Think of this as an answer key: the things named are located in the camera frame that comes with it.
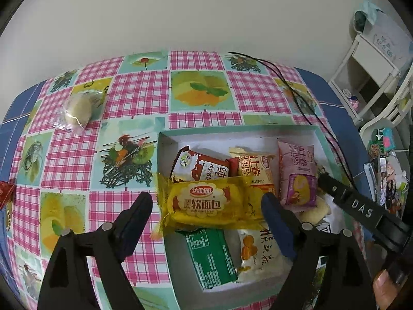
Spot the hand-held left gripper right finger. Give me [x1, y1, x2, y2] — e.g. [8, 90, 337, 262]
[261, 193, 378, 310]

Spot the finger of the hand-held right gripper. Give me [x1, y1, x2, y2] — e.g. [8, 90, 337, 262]
[319, 173, 411, 253]

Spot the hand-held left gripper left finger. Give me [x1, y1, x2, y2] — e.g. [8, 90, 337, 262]
[37, 191, 153, 310]

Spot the white packet with orange fruit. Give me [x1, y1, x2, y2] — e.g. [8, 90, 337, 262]
[237, 228, 291, 285]

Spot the small pale bun packet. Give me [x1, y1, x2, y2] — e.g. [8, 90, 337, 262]
[298, 195, 333, 225]

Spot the pink purple snack packet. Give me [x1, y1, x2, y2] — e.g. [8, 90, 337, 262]
[277, 139, 318, 208]

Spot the beige orange snack packet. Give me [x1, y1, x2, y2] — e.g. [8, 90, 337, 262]
[228, 146, 277, 194]

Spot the yellow bread packet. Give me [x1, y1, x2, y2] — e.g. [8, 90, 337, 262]
[152, 173, 268, 241]

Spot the green snack packet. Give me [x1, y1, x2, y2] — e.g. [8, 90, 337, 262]
[176, 228, 239, 291]

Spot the brown white milk snack packet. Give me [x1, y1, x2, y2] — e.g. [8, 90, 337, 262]
[170, 145, 230, 183]

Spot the white box with teal rim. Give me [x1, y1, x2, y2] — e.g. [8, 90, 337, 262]
[156, 124, 371, 310]

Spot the person's right hand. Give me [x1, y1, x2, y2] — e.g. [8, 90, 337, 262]
[372, 270, 404, 310]

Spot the pile of assorted packets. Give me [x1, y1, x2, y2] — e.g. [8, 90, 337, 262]
[364, 127, 412, 217]

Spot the clear white bun packet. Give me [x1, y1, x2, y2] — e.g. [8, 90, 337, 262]
[53, 90, 108, 136]

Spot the red triangular snack packet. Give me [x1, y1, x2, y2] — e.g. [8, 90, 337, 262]
[0, 181, 16, 210]

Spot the pink checked fruit tablecloth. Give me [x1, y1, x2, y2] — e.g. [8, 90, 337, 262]
[0, 50, 365, 310]

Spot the white plastic shelf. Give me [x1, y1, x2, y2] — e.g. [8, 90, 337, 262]
[329, 6, 413, 136]

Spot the teal cloth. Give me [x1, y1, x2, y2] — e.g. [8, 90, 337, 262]
[353, 1, 383, 31]

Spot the black cable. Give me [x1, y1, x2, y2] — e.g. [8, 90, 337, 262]
[227, 52, 359, 189]

